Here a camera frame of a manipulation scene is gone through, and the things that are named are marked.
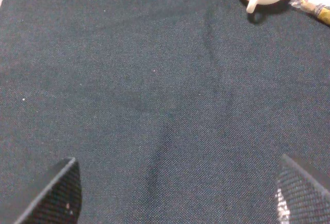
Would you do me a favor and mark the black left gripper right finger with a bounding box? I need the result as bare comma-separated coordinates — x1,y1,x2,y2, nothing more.
275,154,329,223

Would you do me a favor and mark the clear wrapped snack bar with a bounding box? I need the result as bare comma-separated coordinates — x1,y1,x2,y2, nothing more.
289,0,329,26

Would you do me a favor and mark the black tablecloth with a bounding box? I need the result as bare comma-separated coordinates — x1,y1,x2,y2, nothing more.
1,0,329,223

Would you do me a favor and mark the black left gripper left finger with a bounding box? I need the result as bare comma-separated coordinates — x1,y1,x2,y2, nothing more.
14,157,82,223

